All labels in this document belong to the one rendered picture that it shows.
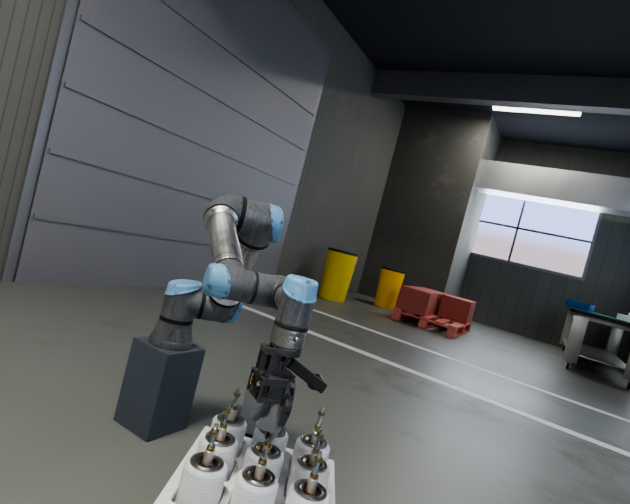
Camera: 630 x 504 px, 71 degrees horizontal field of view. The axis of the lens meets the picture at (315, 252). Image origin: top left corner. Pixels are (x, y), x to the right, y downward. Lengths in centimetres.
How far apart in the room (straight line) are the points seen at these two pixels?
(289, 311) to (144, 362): 82
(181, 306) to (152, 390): 29
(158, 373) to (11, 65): 239
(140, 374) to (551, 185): 705
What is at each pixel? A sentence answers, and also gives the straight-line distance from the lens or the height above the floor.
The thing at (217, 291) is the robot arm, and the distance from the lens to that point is 98.
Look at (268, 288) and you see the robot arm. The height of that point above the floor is 66.
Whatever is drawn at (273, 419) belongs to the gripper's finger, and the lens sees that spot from 101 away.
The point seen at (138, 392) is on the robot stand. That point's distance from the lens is 168.
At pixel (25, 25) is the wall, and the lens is 353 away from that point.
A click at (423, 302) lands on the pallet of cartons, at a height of 32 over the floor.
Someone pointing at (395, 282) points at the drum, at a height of 43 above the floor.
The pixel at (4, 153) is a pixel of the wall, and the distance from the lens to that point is 345.
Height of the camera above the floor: 79
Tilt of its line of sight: 2 degrees down
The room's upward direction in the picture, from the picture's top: 14 degrees clockwise
